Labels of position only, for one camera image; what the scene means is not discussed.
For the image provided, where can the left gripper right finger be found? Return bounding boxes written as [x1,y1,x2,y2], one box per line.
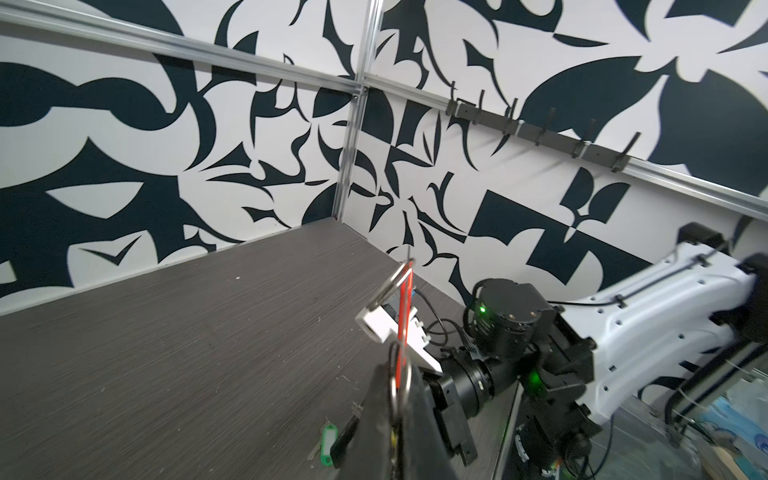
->
[398,368,457,480]

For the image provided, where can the red key tag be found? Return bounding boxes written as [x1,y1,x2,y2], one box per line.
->
[397,261,413,372]

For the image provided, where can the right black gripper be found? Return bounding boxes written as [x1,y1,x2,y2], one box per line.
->
[420,359,495,465]

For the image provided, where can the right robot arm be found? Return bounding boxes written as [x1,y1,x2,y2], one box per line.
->
[424,222,767,479]

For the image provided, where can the small silver split ring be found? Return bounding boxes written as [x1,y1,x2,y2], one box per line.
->
[386,341,414,421]

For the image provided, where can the green key tag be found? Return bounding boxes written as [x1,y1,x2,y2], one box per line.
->
[319,423,339,467]

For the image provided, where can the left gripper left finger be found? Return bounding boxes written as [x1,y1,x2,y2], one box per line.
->
[337,364,395,479]

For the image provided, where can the black wall hook rail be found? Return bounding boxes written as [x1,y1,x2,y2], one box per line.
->
[445,83,641,173]

